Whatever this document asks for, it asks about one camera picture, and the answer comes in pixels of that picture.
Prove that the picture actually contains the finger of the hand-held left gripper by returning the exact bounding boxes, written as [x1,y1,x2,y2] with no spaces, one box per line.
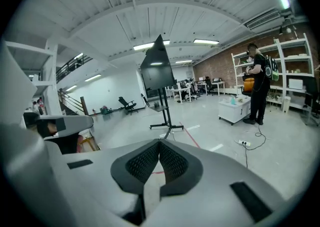
[36,115,95,138]

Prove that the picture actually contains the black office chair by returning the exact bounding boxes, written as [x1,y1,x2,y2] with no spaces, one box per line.
[118,96,138,116]

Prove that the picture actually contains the ceiling air conditioner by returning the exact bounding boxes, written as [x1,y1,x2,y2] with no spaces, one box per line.
[243,8,286,32]

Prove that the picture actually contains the staircase with dark handrail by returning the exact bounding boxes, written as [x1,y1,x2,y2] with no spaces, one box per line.
[57,88,90,116]

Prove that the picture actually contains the black cable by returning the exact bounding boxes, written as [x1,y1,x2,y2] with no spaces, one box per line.
[243,122,268,169]

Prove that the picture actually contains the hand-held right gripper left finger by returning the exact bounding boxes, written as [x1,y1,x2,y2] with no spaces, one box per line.
[49,138,161,227]

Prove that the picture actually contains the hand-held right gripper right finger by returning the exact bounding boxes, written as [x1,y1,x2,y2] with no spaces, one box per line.
[149,138,294,227]

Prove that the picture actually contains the narrow white shelving unit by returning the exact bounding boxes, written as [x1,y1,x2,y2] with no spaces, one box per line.
[231,50,255,97]

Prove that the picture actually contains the green bag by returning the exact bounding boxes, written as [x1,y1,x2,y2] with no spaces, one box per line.
[99,105,114,115]

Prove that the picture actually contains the white bin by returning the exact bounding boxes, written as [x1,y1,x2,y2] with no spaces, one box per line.
[282,95,292,114]

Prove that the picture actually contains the white box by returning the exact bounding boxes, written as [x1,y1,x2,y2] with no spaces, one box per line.
[288,78,304,91]

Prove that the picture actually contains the black mezzanine railing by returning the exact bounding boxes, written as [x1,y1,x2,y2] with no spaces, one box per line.
[55,54,94,83]

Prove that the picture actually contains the tall white shelving unit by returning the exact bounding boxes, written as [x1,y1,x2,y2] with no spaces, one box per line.
[273,32,316,115]

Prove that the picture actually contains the orange chair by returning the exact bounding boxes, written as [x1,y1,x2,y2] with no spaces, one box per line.
[241,74,256,97]

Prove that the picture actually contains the yellow frame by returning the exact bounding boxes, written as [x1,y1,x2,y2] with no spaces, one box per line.
[81,135,101,152]

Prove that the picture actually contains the white low cabinet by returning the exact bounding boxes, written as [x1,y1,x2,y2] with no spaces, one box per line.
[217,96,252,126]

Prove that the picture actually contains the black screen stand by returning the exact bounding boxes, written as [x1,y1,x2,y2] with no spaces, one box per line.
[139,34,185,140]

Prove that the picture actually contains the white desk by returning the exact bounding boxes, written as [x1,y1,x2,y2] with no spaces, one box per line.
[165,87,193,103]
[211,81,226,96]

